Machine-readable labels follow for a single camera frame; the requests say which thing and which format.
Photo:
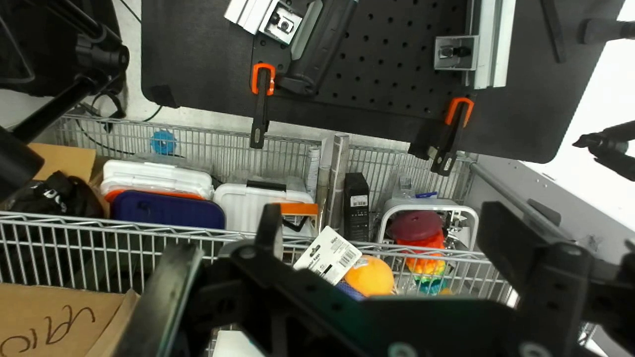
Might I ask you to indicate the brown cardboard box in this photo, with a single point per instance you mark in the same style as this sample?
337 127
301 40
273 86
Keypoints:
61 324

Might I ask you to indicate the orange black clamp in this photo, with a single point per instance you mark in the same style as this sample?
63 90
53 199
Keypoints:
263 100
450 131

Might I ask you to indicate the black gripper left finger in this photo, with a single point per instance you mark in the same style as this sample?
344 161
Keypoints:
271 231

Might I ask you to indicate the aluminium extrusion post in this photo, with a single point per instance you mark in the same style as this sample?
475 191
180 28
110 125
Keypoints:
255 12
493 40

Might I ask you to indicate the black fabric bag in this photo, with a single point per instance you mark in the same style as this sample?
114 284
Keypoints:
53 195

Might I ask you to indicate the white barcode tag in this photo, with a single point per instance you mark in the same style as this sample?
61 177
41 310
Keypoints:
329 254

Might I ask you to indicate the white plastic case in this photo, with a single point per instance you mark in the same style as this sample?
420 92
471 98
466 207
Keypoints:
156 175

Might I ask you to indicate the blue plastic case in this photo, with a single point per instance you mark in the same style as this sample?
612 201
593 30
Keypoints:
170 211

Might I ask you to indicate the red round toy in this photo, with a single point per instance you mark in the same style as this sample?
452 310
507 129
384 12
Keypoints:
416 229

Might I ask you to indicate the black pegboard table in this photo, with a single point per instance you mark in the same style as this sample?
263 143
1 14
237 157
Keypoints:
398 66

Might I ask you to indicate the small black box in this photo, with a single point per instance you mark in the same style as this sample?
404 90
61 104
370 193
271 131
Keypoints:
358 205

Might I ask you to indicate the small brown cardboard piece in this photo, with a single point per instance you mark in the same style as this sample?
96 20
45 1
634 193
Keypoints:
67 161

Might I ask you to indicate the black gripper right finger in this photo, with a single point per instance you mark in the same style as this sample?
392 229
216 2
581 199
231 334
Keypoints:
529 264

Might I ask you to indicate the blue tape roll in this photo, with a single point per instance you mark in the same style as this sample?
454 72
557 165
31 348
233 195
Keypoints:
164 143

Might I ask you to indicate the grey metal bracket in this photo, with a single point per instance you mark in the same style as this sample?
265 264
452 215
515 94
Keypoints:
456 52

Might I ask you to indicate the orange plush ball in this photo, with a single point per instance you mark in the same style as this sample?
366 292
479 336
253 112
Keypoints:
370 276

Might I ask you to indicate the black camera stand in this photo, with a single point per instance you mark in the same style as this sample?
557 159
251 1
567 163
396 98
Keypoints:
81 60
608 149

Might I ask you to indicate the white case orange latch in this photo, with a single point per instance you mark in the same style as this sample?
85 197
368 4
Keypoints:
249 205

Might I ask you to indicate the rainbow stacking toy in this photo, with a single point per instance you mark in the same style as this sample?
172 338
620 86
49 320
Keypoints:
428 274

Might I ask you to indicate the white grey cabinet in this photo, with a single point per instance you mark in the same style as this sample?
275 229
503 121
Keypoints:
597 229

